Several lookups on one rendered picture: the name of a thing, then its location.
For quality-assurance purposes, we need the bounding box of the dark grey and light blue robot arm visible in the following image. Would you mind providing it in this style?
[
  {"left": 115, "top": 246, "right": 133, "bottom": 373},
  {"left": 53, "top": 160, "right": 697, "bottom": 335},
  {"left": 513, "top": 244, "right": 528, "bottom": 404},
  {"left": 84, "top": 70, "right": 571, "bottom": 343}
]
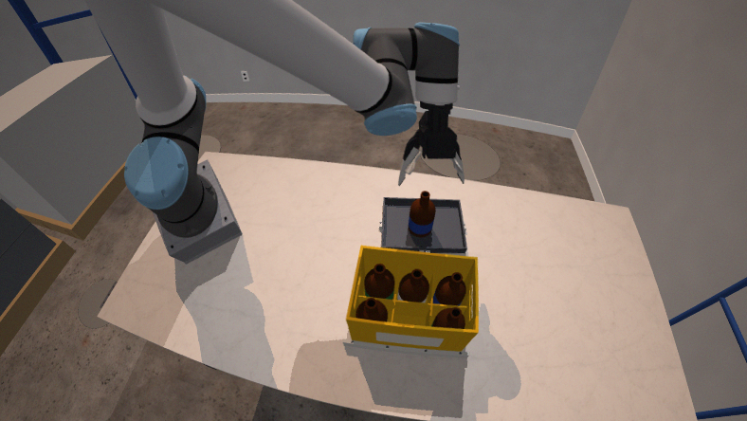
[{"left": 84, "top": 0, "right": 460, "bottom": 238}]

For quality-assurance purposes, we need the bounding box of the yellow crate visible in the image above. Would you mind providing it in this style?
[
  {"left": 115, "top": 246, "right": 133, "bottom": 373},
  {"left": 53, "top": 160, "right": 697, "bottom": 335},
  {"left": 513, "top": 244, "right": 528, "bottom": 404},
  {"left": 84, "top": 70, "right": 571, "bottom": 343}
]
[{"left": 346, "top": 247, "right": 479, "bottom": 352}]

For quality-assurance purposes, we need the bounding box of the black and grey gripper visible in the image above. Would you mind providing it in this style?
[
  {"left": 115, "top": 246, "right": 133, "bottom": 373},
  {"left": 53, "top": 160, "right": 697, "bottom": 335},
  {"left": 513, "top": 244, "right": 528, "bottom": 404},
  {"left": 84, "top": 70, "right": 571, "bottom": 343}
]
[{"left": 398, "top": 101, "right": 465, "bottom": 186}]

